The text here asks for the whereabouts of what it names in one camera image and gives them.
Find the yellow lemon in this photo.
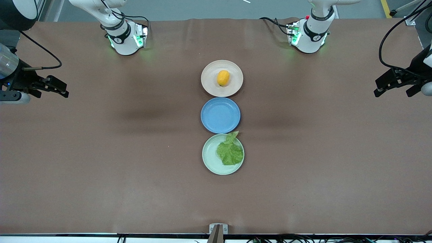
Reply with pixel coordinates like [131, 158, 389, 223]
[217, 70, 231, 86]

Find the green lettuce leaf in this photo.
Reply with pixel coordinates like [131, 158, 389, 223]
[216, 131, 244, 166]

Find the brown table cover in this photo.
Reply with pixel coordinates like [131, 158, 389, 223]
[0, 18, 432, 235]

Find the beige round plate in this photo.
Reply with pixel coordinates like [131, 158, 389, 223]
[201, 60, 244, 98]

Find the blue round plate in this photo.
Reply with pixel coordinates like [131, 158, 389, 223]
[200, 97, 241, 134]

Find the pale green round plate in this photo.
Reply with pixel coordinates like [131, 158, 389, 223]
[202, 134, 245, 176]

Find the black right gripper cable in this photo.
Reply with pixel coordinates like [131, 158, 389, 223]
[20, 31, 63, 71]

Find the aluminium frame profile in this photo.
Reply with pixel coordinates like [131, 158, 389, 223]
[389, 0, 432, 26]
[35, 0, 55, 23]

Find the black right arm base cable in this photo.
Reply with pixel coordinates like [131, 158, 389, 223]
[100, 0, 150, 31]

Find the black arm base cable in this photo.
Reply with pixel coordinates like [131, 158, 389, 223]
[100, 0, 150, 31]
[259, 17, 295, 36]

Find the black left arm base cable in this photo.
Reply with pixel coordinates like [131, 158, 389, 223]
[259, 17, 295, 36]

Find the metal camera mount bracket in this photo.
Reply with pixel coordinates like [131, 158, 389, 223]
[207, 223, 228, 243]

